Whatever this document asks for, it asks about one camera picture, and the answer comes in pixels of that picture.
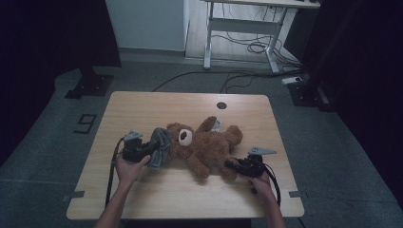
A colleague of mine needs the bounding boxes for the left hand-held gripper black cable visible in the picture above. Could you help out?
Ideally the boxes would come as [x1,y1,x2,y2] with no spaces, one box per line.
[105,137,126,207]

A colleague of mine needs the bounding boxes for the long black floor cable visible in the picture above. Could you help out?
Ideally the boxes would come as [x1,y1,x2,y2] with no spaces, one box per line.
[151,69,303,93]

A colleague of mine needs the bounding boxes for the white metal frame desk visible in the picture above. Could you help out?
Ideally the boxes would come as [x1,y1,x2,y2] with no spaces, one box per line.
[202,0,321,74]

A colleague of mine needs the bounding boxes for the person's left hand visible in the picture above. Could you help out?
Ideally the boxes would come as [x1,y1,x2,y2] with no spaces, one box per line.
[114,154,152,188]

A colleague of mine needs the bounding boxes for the black stand base plate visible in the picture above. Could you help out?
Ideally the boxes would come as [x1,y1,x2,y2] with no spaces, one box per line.
[64,66,115,100]
[287,79,337,112]

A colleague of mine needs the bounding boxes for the person's right hand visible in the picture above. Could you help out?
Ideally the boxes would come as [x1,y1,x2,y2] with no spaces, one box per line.
[244,171,274,200]

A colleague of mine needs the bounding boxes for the black tape floor mark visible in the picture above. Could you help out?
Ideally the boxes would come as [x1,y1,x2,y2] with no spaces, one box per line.
[72,113,98,135]

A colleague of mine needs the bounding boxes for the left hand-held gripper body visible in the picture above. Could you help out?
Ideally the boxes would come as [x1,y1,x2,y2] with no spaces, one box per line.
[121,129,154,164]

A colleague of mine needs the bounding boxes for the gray tape strip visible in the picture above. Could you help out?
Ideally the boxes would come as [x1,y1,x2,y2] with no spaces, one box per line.
[288,190,309,200]
[62,190,86,202]

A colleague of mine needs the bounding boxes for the right hand-held gripper black cable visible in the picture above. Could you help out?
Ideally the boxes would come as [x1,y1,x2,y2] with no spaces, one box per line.
[251,163,282,207]

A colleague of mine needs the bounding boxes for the dark curtain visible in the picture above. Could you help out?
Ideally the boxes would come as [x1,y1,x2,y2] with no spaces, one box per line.
[0,0,123,167]
[298,0,403,210]

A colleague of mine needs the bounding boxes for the white power strip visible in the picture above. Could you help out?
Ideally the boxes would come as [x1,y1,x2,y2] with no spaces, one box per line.
[281,76,304,86]

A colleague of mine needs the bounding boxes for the brown teddy bear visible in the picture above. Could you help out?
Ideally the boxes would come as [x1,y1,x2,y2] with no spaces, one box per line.
[165,115,244,182]

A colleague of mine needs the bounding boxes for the hand-held gripper black cable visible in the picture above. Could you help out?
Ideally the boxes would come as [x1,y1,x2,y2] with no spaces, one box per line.
[251,163,282,207]
[105,137,126,207]

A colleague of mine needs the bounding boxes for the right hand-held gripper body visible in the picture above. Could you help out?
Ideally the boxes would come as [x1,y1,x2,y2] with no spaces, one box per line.
[236,145,278,179]

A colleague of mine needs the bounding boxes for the gray cloth garment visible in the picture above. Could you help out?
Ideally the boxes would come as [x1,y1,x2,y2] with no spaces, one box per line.
[146,126,174,170]

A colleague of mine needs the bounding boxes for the tangled black cables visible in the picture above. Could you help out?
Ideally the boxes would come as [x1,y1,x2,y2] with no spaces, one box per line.
[211,6,302,69]

